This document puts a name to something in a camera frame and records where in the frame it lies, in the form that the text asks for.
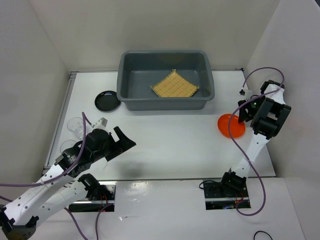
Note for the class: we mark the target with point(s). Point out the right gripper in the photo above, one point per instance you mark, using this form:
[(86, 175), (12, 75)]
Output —
[(242, 116)]

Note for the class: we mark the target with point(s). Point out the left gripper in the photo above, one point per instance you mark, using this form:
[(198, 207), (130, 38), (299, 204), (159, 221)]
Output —
[(125, 143)]

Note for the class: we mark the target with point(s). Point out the orange plate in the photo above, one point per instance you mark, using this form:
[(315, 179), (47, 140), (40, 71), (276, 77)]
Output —
[(237, 129)]

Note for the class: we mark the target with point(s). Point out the woven bamboo mat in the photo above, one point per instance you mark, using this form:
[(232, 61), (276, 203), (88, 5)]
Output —
[(174, 86)]

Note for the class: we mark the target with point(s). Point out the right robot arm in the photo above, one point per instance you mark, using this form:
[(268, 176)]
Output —
[(267, 115)]

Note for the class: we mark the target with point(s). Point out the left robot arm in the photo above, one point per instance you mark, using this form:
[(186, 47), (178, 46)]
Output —
[(64, 183)]

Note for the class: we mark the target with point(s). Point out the grey plastic bin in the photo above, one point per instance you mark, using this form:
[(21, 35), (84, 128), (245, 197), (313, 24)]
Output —
[(139, 70)]

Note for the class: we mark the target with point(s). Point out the black plate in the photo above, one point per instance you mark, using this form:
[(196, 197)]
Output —
[(107, 101)]

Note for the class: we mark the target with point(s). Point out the clear plastic cup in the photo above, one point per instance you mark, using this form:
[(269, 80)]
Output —
[(76, 126), (67, 145)]

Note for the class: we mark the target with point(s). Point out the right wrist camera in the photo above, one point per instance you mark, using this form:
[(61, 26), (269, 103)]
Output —
[(247, 94)]

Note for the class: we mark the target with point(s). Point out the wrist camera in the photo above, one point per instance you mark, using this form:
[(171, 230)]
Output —
[(247, 94), (100, 124)]

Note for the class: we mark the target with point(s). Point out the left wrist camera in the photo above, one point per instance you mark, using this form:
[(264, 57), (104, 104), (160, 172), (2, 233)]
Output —
[(100, 124)]

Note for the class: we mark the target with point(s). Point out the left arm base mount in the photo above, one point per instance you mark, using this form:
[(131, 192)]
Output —
[(101, 200)]

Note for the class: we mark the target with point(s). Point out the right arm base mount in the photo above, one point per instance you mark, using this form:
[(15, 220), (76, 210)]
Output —
[(218, 198)]

